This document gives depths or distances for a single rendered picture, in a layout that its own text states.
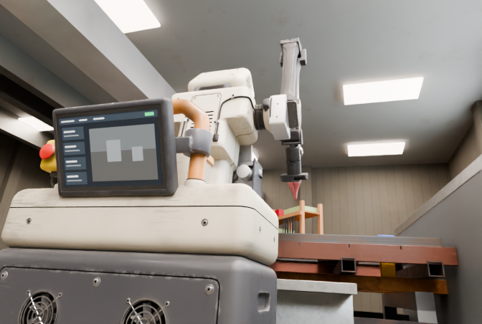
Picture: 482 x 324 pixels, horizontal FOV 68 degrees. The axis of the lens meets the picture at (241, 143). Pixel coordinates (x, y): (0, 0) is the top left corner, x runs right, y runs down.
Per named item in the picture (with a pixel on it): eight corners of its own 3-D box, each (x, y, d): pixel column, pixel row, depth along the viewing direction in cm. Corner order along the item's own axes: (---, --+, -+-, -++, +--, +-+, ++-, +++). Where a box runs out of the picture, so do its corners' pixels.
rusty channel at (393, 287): (72, 271, 173) (74, 260, 175) (446, 294, 140) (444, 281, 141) (61, 270, 166) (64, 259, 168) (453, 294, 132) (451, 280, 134)
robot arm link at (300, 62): (279, 49, 154) (305, 45, 151) (282, 56, 160) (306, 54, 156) (276, 139, 138) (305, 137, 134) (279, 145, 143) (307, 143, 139)
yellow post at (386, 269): (381, 289, 143) (377, 240, 151) (394, 289, 142) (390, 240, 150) (384, 289, 139) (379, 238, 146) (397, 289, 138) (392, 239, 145)
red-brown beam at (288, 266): (135, 264, 224) (138, 254, 227) (400, 279, 193) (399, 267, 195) (129, 263, 216) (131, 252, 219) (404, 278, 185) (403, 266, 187)
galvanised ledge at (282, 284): (32, 274, 151) (34, 266, 152) (351, 294, 125) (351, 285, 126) (-7, 270, 133) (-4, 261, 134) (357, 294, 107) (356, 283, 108)
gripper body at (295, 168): (282, 178, 145) (282, 160, 145) (308, 177, 142) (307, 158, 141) (280, 180, 139) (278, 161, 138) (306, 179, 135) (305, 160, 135)
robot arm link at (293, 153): (283, 145, 138) (298, 145, 136) (287, 145, 144) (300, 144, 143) (285, 163, 138) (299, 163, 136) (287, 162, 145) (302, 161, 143)
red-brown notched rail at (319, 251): (54, 247, 158) (57, 233, 161) (454, 266, 126) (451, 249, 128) (48, 246, 155) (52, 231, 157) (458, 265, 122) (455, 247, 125)
